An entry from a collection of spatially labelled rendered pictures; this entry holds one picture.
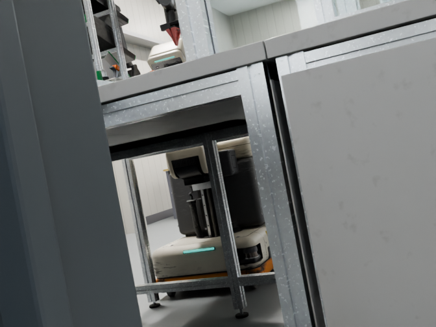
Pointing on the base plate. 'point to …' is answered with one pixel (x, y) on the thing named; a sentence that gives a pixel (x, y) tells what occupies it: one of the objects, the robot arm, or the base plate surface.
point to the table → (176, 135)
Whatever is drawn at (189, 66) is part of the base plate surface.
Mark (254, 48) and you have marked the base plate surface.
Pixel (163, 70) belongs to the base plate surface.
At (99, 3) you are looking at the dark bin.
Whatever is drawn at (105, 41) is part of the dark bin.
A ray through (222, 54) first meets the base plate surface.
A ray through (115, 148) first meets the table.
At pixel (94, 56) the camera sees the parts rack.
